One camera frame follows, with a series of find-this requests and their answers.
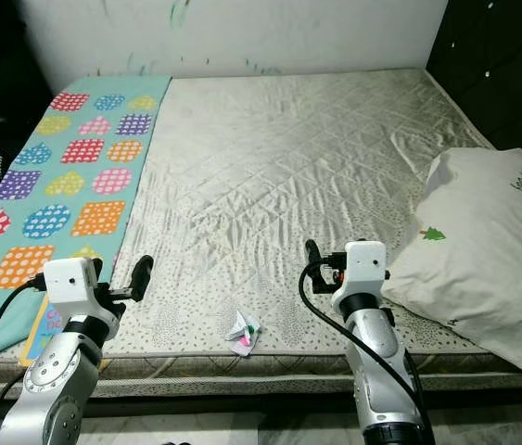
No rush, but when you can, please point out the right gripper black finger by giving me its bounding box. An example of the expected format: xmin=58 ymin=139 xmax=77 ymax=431
xmin=304 ymin=238 xmax=326 ymax=293

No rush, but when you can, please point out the blue yellow children's book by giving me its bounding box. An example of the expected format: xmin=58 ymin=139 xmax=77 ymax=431
xmin=19 ymin=297 xmax=62 ymax=367

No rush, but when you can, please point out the white paper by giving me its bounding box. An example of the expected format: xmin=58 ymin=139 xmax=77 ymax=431
xmin=225 ymin=311 xmax=261 ymax=357

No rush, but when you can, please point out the white pillow with tree print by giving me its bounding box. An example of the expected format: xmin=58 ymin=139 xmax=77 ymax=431
xmin=381 ymin=148 xmax=522 ymax=383

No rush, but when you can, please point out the grey quilted mattress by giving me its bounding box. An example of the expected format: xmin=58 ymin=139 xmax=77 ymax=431
xmin=0 ymin=68 xmax=522 ymax=400

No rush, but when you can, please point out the dark bed base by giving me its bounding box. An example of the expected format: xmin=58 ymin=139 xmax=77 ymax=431
xmin=0 ymin=371 xmax=522 ymax=418

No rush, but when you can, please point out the dark tufted headboard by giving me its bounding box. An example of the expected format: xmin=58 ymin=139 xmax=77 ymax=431
xmin=426 ymin=0 xmax=522 ymax=154

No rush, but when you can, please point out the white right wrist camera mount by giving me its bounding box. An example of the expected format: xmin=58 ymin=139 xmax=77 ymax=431
xmin=344 ymin=240 xmax=388 ymax=299

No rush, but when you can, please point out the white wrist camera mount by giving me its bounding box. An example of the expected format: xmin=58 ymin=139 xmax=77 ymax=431
xmin=344 ymin=240 xmax=388 ymax=299
xmin=43 ymin=258 xmax=100 ymax=321

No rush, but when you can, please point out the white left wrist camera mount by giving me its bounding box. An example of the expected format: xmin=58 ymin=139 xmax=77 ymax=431
xmin=43 ymin=258 xmax=100 ymax=321

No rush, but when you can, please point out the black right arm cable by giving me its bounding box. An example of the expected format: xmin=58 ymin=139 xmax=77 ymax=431
xmin=300 ymin=264 xmax=428 ymax=437

